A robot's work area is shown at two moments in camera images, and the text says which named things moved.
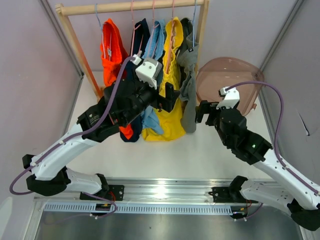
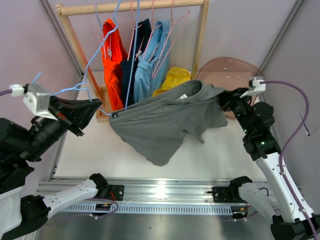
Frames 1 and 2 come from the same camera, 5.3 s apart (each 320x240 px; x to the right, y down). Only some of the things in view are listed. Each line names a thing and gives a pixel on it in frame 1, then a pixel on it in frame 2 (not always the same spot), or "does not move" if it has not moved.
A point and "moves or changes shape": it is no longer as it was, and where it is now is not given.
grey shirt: (186, 59) to (156, 128)
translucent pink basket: (226, 72) does not move
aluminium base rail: (155, 190) does not move
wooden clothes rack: (65, 10) does not move
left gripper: (166, 103) to (79, 111)
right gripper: (204, 108) to (228, 98)
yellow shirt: (173, 124) moves or changes shape
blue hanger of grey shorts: (193, 25) to (78, 86)
